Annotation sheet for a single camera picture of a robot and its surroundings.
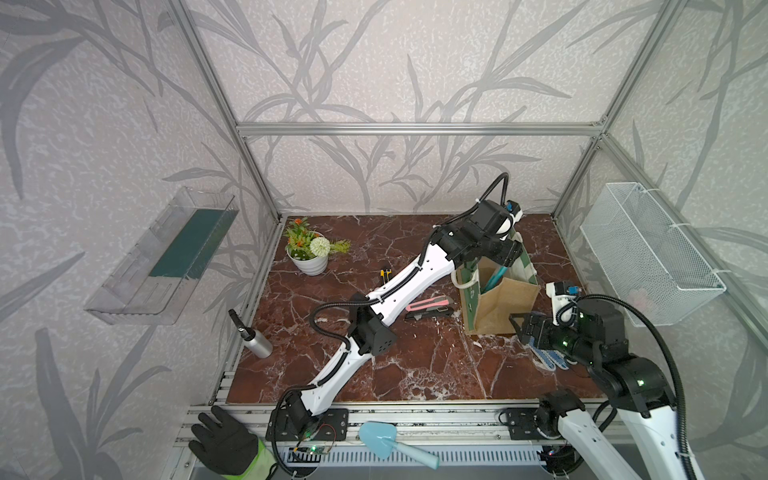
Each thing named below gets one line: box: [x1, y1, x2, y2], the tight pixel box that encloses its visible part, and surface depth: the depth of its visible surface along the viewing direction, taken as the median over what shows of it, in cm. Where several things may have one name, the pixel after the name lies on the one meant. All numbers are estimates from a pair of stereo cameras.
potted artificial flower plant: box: [284, 218, 351, 276], surface depth 96 cm
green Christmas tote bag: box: [451, 232, 541, 335], surface depth 81 cm
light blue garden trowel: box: [359, 421, 440, 469], surface depth 72 cm
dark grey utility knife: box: [405, 306, 455, 321], surface depth 95 cm
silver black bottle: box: [228, 308, 273, 359], surface depth 80 cm
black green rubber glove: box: [188, 405, 275, 480], surface depth 71 cm
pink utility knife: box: [406, 295, 450, 312], surface depth 98 cm
